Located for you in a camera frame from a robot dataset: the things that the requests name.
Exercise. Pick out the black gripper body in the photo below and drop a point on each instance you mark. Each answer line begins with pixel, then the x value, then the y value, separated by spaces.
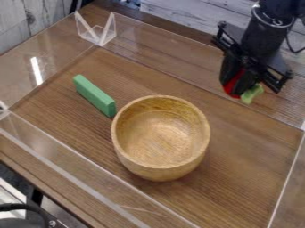
pixel 256 47

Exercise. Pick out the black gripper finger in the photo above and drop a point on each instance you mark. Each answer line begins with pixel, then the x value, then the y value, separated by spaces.
pixel 243 81
pixel 230 68

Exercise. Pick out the red plush strawberry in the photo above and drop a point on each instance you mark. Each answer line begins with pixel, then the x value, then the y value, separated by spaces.
pixel 249 95

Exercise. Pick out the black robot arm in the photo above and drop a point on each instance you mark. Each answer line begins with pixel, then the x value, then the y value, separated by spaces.
pixel 279 14

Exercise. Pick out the wooden bowl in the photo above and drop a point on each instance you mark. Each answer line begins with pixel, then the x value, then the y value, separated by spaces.
pixel 161 135

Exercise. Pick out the green rectangular block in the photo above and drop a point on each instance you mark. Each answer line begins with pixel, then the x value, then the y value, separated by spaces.
pixel 101 100

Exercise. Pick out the clear acrylic tray enclosure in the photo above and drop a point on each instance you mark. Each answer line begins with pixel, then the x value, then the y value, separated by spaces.
pixel 55 136

